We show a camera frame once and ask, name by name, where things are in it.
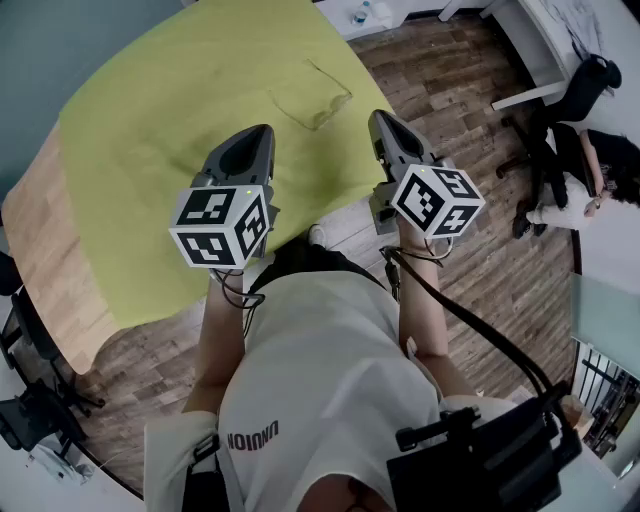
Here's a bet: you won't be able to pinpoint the person's left forearm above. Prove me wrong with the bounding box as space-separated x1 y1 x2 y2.
182 269 266 416

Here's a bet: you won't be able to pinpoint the thin black cable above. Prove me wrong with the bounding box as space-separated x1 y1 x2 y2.
209 267 266 346
379 237 454 301

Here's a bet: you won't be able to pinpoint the person's right forearm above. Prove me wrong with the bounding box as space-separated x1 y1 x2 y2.
397 234 476 401

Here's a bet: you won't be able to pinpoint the black chest pack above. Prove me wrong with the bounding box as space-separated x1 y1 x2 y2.
384 394 584 512

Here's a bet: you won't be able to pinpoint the green tablecloth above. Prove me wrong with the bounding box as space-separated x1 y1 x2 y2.
57 0 401 331

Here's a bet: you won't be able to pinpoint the thick black cable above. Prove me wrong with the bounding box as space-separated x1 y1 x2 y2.
379 244 571 416

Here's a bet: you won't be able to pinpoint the black metal rack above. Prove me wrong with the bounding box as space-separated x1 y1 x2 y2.
572 339 640 456

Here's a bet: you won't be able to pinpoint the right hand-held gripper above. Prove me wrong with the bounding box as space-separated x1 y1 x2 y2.
368 109 487 239

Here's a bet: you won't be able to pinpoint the white desk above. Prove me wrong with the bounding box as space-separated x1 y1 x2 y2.
437 0 606 111

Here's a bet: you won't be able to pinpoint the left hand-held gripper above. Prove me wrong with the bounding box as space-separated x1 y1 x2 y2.
168 124 281 271

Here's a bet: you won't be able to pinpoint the clear-framed eyeglasses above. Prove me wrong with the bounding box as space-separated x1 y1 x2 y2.
267 58 354 132

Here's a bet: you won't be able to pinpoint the black harness strap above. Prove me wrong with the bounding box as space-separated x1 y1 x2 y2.
187 434 224 512

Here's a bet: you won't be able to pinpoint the person's black trousers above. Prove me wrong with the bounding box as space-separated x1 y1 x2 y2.
247 237 386 296

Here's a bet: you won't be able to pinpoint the person's white t-shirt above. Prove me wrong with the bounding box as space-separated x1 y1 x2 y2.
142 269 521 512

